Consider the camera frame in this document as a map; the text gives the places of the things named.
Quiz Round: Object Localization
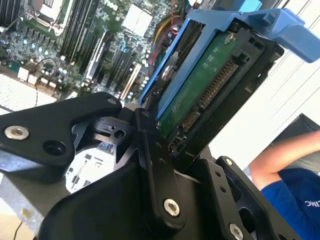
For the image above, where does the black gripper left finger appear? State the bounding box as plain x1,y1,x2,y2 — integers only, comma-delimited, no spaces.
0,91,188,232

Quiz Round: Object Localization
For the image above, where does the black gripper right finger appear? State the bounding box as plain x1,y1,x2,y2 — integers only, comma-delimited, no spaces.
197,156,302,240

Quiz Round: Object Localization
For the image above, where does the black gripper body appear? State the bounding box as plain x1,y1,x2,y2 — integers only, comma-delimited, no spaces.
34,162,218,240

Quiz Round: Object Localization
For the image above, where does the hard disk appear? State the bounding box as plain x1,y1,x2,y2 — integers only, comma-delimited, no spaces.
136,7,320,173

